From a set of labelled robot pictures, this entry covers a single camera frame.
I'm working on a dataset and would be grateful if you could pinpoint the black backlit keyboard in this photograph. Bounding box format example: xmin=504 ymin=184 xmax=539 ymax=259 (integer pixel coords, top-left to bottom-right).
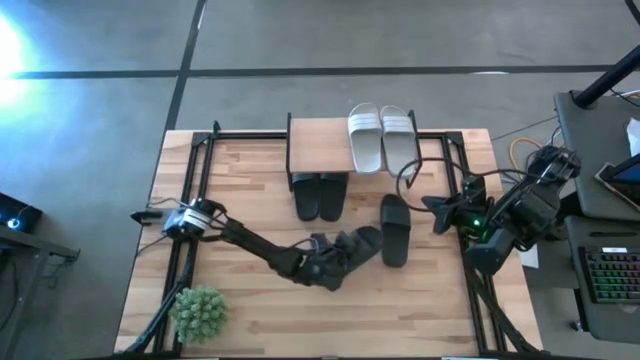
xmin=578 ymin=244 xmax=640 ymax=305

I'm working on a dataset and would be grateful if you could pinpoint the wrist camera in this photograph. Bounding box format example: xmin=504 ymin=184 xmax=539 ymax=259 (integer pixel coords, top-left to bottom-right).
xmin=307 ymin=232 xmax=337 ymax=256
xmin=462 ymin=174 xmax=488 ymax=197

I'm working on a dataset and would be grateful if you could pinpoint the white rubber slide sandal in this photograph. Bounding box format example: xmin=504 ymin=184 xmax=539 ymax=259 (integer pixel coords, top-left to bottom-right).
xmin=347 ymin=102 xmax=384 ymax=176
xmin=379 ymin=104 xmax=419 ymax=179

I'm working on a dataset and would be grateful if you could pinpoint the green artificial plant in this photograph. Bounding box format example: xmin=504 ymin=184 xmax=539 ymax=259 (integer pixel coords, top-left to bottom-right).
xmin=168 ymin=285 xmax=229 ymax=346

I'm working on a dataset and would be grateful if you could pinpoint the yellow cable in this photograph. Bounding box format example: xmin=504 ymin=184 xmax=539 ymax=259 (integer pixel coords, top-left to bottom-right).
xmin=508 ymin=136 xmax=545 ymax=169

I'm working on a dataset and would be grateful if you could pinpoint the black aluminium rig frame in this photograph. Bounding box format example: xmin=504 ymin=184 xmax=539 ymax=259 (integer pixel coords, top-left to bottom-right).
xmin=117 ymin=119 xmax=544 ymax=357

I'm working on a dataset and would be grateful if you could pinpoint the black device with blue light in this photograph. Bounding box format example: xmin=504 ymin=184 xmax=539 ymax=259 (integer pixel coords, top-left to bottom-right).
xmin=0 ymin=192 xmax=45 ymax=235

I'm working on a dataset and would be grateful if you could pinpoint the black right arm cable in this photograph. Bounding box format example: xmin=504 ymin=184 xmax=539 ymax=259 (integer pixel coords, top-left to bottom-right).
xmin=395 ymin=158 xmax=534 ymax=214

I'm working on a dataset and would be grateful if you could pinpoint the tablet with dark screen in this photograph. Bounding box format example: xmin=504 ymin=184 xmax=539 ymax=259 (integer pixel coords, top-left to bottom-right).
xmin=593 ymin=152 xmax=640 ymax=212

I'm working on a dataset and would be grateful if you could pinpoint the wooden shelf with black frame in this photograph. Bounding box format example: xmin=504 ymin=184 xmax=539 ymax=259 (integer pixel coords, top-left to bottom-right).
xmin=285 ymin=110 xmax=424 ymax=192

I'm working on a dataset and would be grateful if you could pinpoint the black rubber slide sandal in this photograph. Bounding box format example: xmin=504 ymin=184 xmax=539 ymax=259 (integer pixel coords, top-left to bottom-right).
xmin=379 ymin=193 xmax=413 ymax=269
xmin=292 ymin=172 xmax=322 ymax=223
xmin=319 ymin=172 xmax=350 ymax=223
xmin=334 ymin=225 xmax=384 ymax=274

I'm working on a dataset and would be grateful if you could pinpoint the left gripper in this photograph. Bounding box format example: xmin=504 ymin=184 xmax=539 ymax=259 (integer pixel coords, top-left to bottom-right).
xmin=293 ymin=233 xmax=375 ymax=294

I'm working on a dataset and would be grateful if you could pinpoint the black metal stand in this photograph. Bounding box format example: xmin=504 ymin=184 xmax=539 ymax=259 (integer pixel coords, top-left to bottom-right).
xmin=0 ymin=224 xmax=82 ymax=351

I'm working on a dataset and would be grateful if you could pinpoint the grey side desk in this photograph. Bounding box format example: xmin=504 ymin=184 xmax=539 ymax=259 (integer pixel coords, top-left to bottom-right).
xmin=552 ymin=89 xmax=640 ymax=346

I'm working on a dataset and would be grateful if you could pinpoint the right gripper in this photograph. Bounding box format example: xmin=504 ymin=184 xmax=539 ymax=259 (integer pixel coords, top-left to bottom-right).
xmin=421 ymin=194 xmax=490 ymax=235

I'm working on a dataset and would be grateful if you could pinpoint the white paper sheet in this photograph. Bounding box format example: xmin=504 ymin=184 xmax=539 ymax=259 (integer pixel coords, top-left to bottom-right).
xmin=518 ymin=243 xmax=540 ymax=270

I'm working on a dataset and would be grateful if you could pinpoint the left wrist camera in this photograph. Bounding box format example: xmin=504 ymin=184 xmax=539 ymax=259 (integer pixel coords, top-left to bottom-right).
xmin=307 ymin=232 xmax=337 ymax=256

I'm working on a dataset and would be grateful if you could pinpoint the black pole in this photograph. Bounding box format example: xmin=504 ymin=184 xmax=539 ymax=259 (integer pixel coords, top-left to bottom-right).
xmin=572 ymin=43 xmax=640 ymax=110

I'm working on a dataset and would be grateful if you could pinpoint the white crumpled paper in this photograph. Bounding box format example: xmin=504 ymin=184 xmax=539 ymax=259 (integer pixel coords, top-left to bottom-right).
xmin=625 ymin=117 xmax=640 ymax=157

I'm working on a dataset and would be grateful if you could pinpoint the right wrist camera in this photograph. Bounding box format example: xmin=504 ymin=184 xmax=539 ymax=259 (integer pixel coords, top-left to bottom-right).
xmin=462 ymin=174 xmax=488 ymax=197

